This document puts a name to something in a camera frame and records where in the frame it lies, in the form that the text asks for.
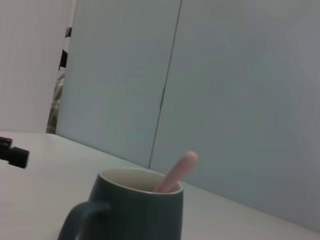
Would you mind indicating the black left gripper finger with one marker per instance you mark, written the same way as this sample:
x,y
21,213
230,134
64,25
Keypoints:
x,y
18,157

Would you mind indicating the dark grey ceramic mug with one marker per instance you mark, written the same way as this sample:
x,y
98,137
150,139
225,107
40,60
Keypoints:
x,y
135,215

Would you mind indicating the olive patterned background fabric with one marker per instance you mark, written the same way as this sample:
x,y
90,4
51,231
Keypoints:
x,y
55,107

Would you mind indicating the black white background object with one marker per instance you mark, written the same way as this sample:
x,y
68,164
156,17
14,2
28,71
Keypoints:
x,y
64,58

